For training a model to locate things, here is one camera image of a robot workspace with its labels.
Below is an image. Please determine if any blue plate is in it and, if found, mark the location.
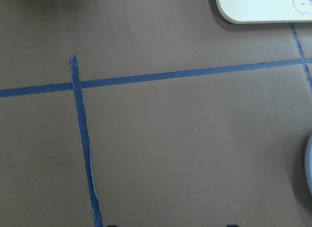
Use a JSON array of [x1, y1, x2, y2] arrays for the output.
[[304, 134, 312, 195]]

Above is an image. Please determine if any cream bear tray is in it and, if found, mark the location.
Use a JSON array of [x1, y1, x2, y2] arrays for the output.
[[215, 0, 312, 24]]

